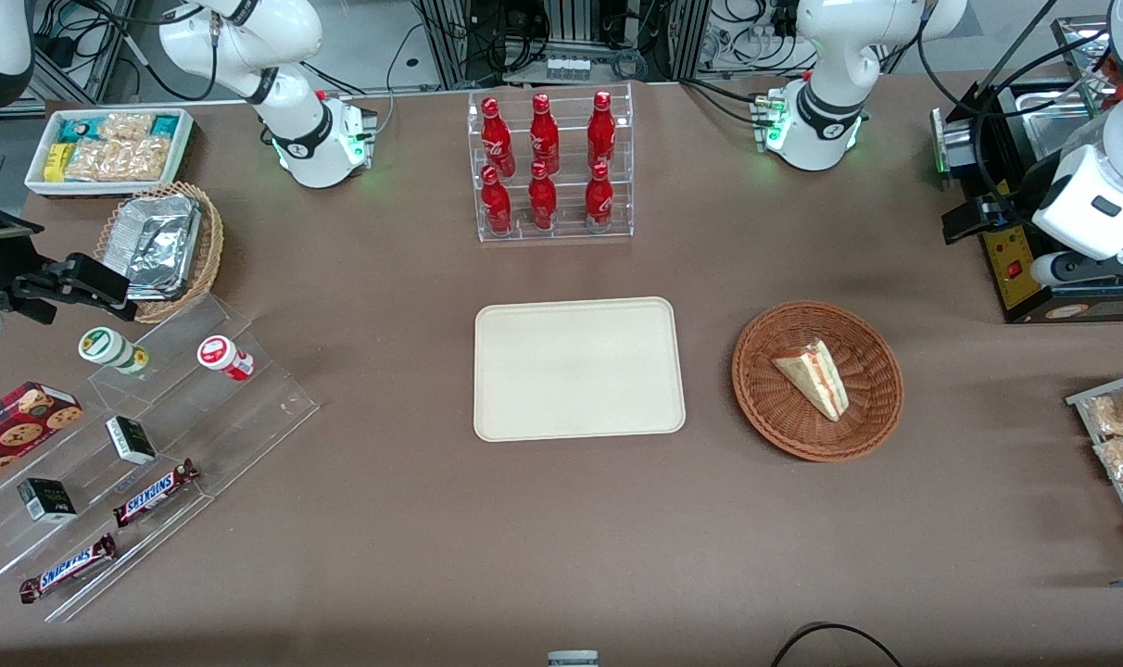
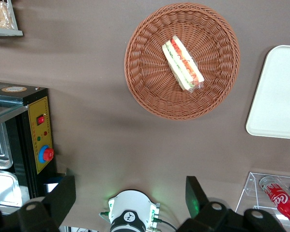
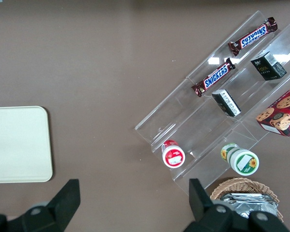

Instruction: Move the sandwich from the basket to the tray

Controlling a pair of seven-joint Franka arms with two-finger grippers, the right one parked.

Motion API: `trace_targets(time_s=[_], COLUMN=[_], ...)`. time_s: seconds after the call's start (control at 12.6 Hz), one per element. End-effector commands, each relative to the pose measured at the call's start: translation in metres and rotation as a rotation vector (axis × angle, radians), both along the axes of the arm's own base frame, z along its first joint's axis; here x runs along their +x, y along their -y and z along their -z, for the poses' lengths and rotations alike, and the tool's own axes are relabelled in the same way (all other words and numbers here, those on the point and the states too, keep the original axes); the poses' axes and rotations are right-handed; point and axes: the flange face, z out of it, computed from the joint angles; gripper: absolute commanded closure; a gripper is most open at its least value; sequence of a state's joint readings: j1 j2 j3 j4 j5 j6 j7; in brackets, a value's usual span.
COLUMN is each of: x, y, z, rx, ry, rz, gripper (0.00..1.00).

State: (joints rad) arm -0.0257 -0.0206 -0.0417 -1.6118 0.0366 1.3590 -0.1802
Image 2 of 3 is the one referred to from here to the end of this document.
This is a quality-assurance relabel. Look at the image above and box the cream plastic serving tray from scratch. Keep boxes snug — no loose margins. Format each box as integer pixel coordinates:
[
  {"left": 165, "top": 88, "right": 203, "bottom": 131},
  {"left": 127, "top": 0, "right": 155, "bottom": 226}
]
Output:
[{"left": 245, "top": 44, "right": 290, "bottom": 141}]

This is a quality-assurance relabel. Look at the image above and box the black food warmer cabinet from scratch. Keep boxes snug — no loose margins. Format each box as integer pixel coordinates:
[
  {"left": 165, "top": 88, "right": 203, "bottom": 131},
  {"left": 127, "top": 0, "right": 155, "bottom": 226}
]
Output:
[{"left": 0, "top": 81, "right": 63, "bottom": 216}]

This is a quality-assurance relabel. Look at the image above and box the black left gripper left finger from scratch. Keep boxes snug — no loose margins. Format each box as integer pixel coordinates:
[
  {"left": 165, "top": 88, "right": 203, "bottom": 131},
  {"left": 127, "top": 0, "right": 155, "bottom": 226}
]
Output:
[{"left": 16, "top": 175, "right": 76, "bottom": 232}]

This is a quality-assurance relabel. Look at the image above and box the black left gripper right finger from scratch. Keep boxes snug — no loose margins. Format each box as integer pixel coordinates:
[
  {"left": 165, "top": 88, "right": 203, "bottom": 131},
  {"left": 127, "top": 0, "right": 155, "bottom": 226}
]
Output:
[{"left": 185, "top": 175, "right": 233, "bottom": 232}]

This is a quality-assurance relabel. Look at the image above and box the grey metal snack tray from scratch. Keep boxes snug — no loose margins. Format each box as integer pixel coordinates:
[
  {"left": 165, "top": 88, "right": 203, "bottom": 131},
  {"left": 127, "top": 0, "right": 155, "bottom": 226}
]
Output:
[{"left": 0, "top": 0, "right": 24, "bottom": 37}]

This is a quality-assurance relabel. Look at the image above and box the black cable at arm base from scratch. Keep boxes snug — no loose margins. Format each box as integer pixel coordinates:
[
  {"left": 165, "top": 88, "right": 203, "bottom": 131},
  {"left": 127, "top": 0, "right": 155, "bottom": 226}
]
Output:
[{"left": 153, "top": 217, "right": 179, "bottom": 232}]

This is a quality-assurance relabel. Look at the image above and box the clear acrylic bottle rack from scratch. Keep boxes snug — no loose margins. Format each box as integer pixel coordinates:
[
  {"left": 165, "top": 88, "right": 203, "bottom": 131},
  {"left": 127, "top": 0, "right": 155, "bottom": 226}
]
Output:
[{"left": 235, "top": 172, "right": 290, "bottom": 229}]

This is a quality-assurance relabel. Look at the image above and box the plastic-wrapped triangle sandwich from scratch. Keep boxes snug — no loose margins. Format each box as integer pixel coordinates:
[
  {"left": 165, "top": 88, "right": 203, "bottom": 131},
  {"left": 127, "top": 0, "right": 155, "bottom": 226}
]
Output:
[{"left": 161, "top": 35, "right": 205, "bottom": 94}]

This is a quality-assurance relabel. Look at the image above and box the round brown wicker basket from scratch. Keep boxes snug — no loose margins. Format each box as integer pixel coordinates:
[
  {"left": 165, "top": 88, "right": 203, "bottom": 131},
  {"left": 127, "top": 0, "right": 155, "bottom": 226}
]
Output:
[{"left": 124, "top": 2, "right": 241, "bottom": 121}]

